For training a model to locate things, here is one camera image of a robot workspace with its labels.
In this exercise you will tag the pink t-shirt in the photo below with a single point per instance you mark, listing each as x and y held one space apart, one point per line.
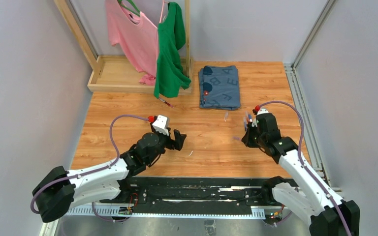
138 38

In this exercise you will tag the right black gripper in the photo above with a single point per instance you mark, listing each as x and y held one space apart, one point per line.
252 132

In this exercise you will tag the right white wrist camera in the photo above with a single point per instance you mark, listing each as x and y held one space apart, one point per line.
258 113

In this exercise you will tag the wooden clothes rack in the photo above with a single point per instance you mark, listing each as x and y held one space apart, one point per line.
115 73

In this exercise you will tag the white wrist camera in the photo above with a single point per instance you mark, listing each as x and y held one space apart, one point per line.
258 113
160 125

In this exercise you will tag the green t-shirt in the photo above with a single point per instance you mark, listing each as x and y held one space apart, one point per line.
170 77

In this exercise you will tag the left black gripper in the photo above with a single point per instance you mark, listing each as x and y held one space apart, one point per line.
172 140

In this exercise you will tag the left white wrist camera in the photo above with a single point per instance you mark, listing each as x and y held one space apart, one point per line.
160 125

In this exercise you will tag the folded blue t-shirt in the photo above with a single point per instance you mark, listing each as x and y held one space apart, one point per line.
219 88

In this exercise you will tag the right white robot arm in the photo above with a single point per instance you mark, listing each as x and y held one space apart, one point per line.
300 176

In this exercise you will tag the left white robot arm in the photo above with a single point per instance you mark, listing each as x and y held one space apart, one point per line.
61 189

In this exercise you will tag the aluminium frame rail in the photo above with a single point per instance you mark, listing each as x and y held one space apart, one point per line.
124 216

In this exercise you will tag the green clothes hanger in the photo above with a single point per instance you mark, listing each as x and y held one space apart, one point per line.
130 6

